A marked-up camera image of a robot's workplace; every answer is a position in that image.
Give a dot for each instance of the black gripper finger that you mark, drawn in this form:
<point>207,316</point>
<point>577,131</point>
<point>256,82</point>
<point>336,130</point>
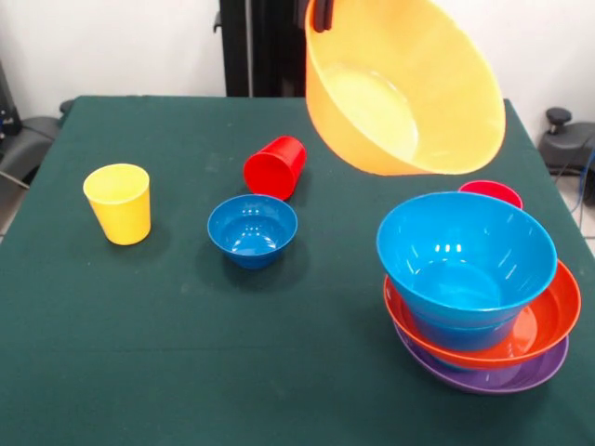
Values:
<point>324,16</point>

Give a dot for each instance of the large orange bowl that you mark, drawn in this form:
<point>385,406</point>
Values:
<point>418,83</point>

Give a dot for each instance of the red cup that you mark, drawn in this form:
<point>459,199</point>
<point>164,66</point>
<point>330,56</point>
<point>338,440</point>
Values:
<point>272,176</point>

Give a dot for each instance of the small dark blue bowl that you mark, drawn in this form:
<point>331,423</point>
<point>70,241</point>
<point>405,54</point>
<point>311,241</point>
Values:
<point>251,227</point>

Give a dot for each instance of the pink-red cup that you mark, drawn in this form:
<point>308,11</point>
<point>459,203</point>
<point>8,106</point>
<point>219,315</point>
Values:
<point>493,191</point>

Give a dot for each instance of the large blue bowl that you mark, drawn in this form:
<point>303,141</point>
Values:
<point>465,246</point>

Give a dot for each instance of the yellow cup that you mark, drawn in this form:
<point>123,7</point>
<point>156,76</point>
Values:
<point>121,213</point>

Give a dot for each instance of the straight-walled teal blue bowl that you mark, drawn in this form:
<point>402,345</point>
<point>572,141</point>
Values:
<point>465,337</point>

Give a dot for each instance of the shallow red-orange bowl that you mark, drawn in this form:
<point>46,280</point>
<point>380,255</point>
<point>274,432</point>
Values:
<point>558,311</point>

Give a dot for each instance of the black base with knob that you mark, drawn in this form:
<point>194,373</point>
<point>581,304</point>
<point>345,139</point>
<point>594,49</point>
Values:
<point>564,139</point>

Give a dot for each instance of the black table clamp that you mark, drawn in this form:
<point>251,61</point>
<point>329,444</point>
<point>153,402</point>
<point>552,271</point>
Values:
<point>65,107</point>

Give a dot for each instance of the black chair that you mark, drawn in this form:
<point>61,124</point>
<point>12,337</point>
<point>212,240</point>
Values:
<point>25,144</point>

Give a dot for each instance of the shallow purple bowl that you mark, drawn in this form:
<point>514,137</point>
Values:
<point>488,383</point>

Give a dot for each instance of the dark green tablecloth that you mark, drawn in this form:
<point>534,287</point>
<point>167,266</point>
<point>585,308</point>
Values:
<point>116,395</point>

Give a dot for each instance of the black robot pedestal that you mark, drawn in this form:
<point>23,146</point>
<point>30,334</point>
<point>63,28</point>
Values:
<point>274,46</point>

